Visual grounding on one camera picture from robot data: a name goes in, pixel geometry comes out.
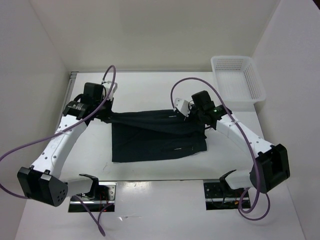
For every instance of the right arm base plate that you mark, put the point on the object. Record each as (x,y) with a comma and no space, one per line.
(218,199)

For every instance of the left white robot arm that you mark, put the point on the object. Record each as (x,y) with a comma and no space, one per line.
(41,181)

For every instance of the aluminium table edge rail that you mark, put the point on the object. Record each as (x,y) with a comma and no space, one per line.
(70,86)

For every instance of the dark navy shorts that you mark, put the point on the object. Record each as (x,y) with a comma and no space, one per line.
(155,135)

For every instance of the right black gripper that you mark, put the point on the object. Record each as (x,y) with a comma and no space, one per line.
(193,106)

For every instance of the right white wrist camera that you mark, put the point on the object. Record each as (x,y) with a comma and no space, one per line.
(183,107)

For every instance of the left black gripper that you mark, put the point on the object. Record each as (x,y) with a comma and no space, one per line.
(105,116)

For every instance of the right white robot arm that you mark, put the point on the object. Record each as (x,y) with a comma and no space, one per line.
(270,162)

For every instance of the white plastic mesh basket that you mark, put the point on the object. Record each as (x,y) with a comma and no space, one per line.
(237,79)

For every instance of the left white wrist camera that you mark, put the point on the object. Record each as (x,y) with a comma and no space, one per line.
(109,89)

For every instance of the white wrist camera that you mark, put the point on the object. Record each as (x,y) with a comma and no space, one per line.
(183,107)
(109,89)

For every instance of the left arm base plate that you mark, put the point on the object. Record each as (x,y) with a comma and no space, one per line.
(102,201)

